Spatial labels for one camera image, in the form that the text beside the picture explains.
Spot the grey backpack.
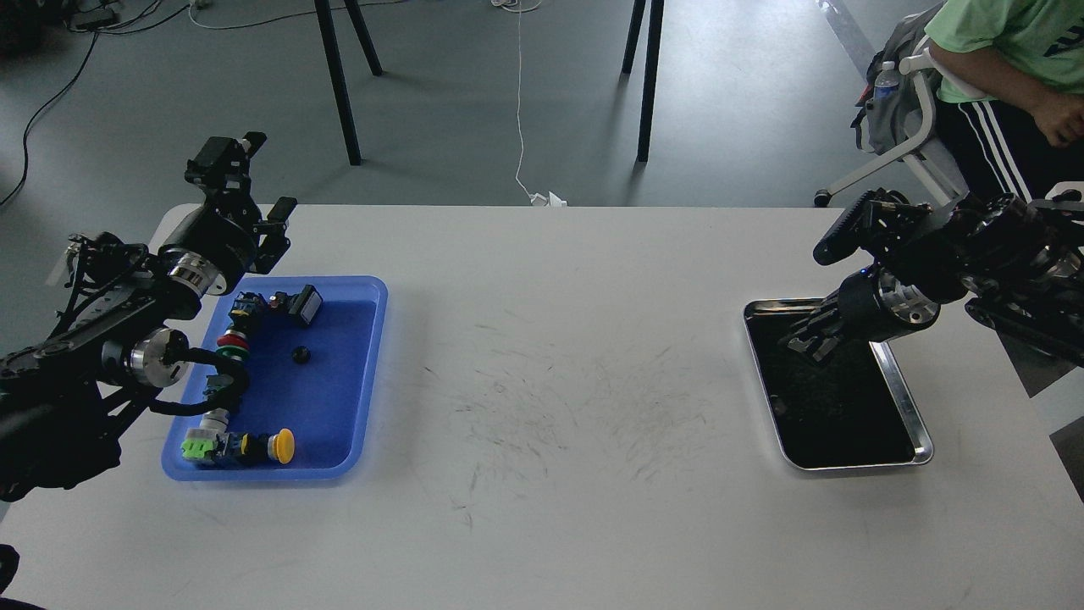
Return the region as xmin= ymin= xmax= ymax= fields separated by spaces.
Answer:
xmin=850 ymin=1 xmax=943 ymax=154

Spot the white power cable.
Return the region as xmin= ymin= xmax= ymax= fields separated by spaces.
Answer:
xmin=491 ymin=0 xmax=567 ymax=207

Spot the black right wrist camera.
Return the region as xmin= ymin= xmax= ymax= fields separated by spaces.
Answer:
xmin=812 ymin=189 xmax=909 ymax=267

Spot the black floor cable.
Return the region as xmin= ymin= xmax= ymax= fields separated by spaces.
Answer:
xmin=0 ymin=0 xmax=196 ymax=208

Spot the white office chair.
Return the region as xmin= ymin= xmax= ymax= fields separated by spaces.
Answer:
xmin=813 ymin=36 xmax=965 ymax=208

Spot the small black gear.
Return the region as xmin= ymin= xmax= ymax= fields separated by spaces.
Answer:
xmin=291 ymin=345 xmax=312 ymax=364

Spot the red green push button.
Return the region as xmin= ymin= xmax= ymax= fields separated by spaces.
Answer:
xmin=214 ymin=329 xmax=251 ymax=363

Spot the black table leg right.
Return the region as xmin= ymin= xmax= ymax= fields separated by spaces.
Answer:
xmin=621 ymin=0 xmax=666 ymax=164

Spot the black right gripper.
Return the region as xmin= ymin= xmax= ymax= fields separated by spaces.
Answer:
xmin=783 ymin=269 xmax=941 ymax=364

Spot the black table leg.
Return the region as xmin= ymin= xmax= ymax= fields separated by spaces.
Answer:
xmin=313 ymin=1 xmax=384 ymax=167
xmin=621 ymin=0 xmax=666 ymax=164

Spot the black rectangular switch part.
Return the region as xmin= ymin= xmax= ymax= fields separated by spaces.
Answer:
xmin=268 ymin=283 xmax=323 ymax=328

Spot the blue plastic tray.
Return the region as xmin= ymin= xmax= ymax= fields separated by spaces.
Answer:
xmin=160 ymin=275 xmax=388 ymax=484

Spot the green white switch block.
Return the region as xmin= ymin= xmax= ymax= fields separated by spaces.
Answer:
xmin=180 ymin=428 xmax=219 ymax=466

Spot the seated person green shirt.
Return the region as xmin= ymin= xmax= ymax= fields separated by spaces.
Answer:
xmin=926 ymin=1 xmax=1083 ymax=202

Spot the shiny metal tray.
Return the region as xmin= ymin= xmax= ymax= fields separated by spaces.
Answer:
xmin=743 ymin=300 xmax=934 ymax=473

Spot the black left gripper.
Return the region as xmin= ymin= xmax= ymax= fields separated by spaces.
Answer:
xmin=158 ymin=131 xmax=298 ymax=297

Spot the clear water bottle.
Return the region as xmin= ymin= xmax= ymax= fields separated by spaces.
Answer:
xmin=872 ymin=61 xmax=899 ymax=100

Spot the yellow mushroom push button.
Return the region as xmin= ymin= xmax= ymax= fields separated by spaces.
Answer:
xmin=266 ymin=428 xmax=296 ymax=466

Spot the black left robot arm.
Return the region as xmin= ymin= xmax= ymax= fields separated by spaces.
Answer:
xmin=1 ymin=131 xmax=297 ymax=502

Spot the black yellow selector switch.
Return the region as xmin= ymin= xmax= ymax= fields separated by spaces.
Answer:
xmin=228 ymin=293 xmax=268 ymax=336

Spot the black table leg left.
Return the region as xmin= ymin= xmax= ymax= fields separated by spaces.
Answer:
xmin=313 ymin=1 xmax=384 ymax=167

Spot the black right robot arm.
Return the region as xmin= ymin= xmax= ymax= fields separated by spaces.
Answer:
xmin=778 ymin=189 xmax=1083 ymax=367

